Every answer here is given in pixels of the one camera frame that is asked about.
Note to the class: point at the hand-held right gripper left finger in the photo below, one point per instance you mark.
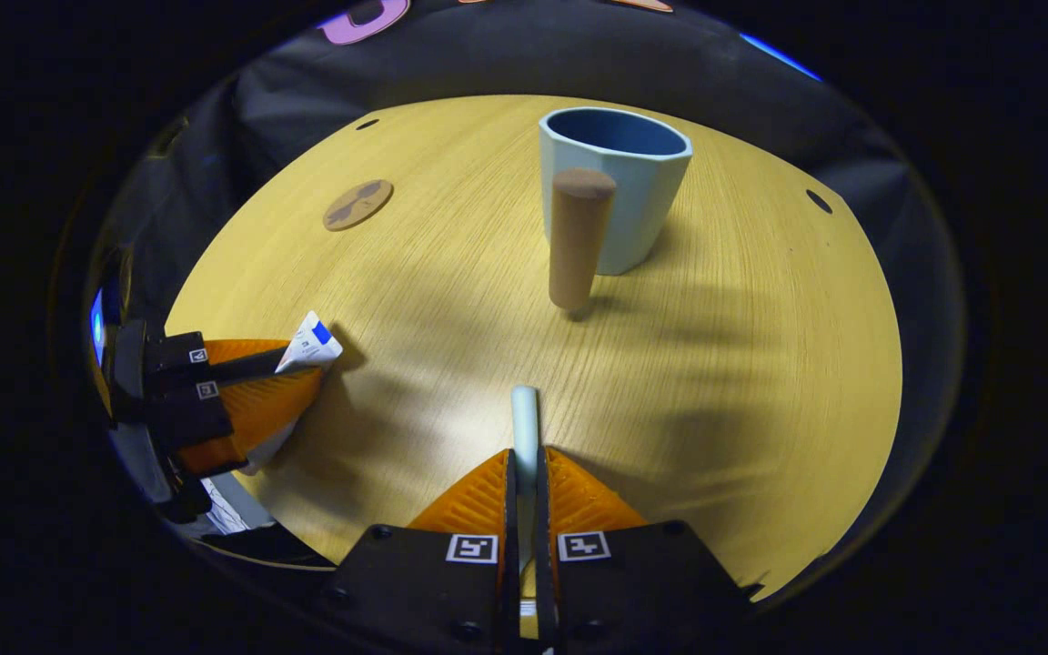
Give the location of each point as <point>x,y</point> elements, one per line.
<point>509,582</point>

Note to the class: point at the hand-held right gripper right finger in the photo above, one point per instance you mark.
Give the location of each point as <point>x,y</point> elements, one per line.
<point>548,582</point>

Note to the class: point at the wooden desktop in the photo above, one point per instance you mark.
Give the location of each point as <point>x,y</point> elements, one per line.
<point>715,409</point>

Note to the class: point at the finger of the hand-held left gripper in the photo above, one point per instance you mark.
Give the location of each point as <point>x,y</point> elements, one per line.
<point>242,366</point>
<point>187,414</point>

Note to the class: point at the black backdrop cloth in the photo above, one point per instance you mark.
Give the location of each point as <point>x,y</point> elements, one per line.
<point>488,64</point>

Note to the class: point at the white toothpaste tube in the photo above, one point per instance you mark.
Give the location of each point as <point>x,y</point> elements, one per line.
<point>310,346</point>

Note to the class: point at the pale green toothbrush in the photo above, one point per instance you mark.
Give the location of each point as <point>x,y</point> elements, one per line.
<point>524,428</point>

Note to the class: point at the round brown coaster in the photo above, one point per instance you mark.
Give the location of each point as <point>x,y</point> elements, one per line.
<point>358,205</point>

